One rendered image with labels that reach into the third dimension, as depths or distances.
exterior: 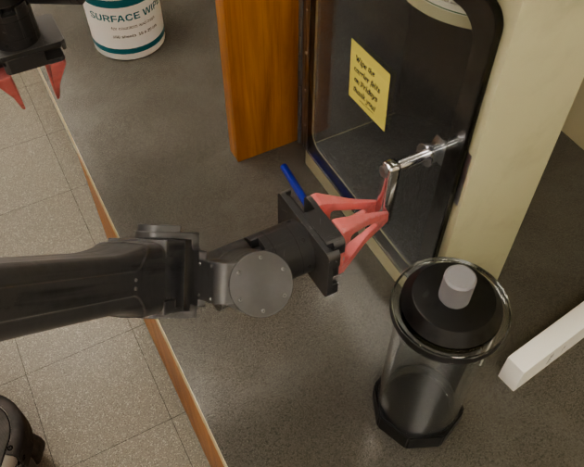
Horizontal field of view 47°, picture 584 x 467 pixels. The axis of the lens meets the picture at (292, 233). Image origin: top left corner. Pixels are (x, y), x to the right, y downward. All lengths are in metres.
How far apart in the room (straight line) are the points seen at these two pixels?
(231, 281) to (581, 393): 0.49
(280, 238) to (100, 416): 1.31
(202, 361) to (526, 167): 0.44
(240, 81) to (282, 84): 0.07
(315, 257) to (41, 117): 2.11
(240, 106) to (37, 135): 1.71
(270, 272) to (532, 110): 0.28
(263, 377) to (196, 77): 0.58
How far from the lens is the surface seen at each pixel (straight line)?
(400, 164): 0.67
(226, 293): 0.56
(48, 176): 2.45
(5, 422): 1.69
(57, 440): 1.90
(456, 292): 0.58
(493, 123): 0.63
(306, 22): 0.85
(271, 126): 1.02
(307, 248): 0.65
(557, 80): 0.65
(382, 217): 0.70
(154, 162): 1.06
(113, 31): 1.23
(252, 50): 0.92
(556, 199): 1.06
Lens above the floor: 1.68
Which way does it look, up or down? 52 degrees down
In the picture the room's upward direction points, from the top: straight up
